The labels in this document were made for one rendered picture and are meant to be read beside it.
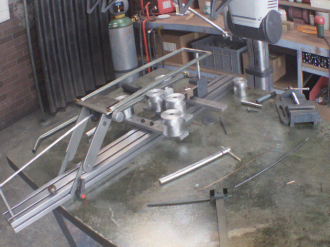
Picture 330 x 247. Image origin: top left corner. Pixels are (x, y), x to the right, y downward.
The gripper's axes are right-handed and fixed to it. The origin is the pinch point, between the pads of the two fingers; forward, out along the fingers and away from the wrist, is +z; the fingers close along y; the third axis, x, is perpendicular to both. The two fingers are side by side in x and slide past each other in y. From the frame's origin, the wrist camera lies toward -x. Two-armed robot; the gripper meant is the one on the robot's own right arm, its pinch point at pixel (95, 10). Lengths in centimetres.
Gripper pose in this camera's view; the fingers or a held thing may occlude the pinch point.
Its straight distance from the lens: 115.0
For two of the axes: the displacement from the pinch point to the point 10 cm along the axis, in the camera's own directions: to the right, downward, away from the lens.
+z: -2.6, 9.6, 1.0
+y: 6.8, 2.6, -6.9
